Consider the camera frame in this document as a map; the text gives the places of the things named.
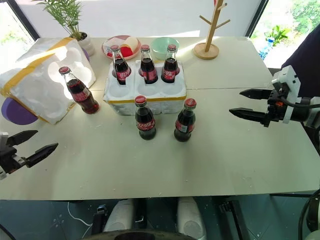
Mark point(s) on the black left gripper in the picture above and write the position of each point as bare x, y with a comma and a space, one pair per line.
10, 157

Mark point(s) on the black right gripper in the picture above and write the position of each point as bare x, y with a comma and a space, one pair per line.
276, 110

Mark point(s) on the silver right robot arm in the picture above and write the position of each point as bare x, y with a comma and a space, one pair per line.
310, 116

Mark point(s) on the white foam lid yellow tape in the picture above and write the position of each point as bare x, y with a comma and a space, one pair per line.
40, 82

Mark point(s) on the glass cola bottle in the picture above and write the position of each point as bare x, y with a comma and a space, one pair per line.
170, 68
145, 120
185, 122
81, 95
122, 68
148, 68

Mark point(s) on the white foam bottle crate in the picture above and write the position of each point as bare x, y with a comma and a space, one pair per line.
150, 91

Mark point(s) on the purple round disc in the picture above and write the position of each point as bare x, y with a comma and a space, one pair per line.
15, 113
86, 53

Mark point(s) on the person in dark clothing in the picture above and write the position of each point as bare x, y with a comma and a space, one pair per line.
306, 52

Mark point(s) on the wooden mug tree stand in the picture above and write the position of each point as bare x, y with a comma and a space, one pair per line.
206, 50

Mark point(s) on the mint green bowl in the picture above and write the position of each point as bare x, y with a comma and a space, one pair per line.
160, 48

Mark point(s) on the white rounded robot leg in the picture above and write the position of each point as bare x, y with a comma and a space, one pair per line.
190, 215
120, 215

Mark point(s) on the white ribbed plant pot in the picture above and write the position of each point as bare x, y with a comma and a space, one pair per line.
88, 45

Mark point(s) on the green potted plant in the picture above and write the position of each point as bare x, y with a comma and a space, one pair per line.
68, 17

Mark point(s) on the pink patterned plate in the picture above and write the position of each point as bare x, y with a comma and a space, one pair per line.
131, 47

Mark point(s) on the dark rounded shape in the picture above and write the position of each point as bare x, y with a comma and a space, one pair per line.
140, 235

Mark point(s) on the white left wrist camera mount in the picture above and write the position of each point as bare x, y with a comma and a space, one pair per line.
2, 138

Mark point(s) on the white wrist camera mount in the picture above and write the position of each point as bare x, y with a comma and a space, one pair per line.
2, 138
287, 77

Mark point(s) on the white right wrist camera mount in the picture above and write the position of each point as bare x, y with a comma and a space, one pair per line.
287, 77

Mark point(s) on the black table frame bracket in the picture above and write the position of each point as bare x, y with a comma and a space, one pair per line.
100, 217

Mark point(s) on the black table frame leg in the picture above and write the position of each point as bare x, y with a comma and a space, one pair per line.
236, 217

